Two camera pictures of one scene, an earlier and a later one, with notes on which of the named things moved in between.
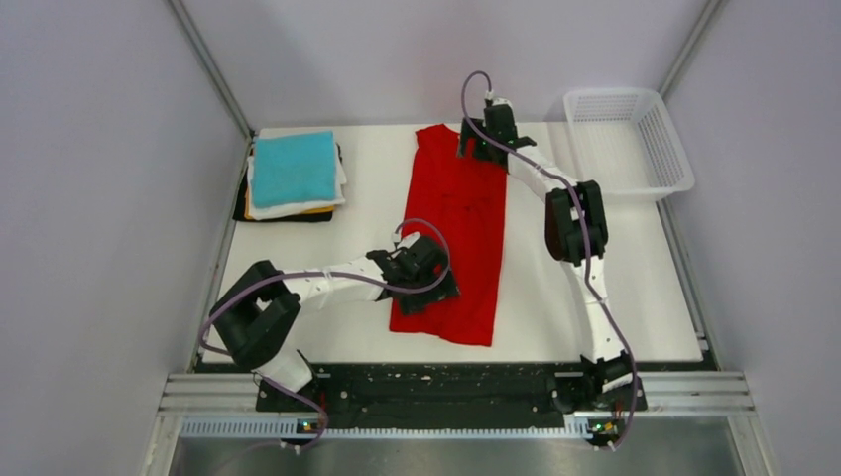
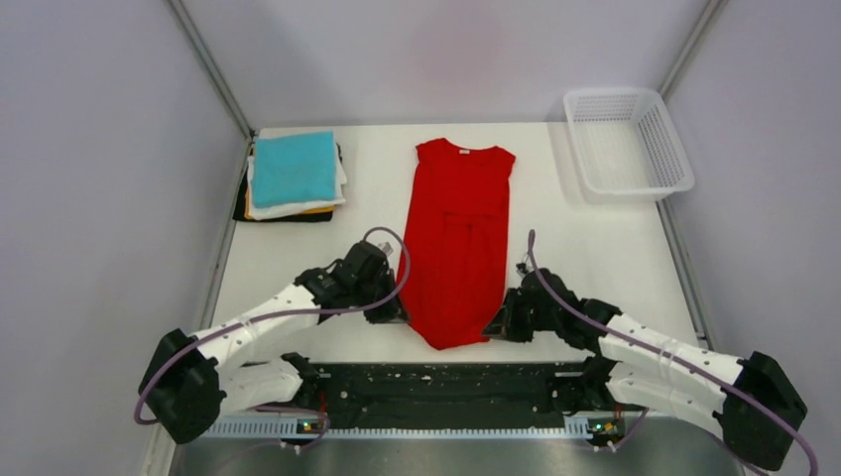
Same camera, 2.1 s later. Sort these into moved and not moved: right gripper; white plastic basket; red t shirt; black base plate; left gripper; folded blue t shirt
Moved: left gripper; right gripper
Not moved: white plastic basket; black base plate; folded blue t shirt; red t shirt
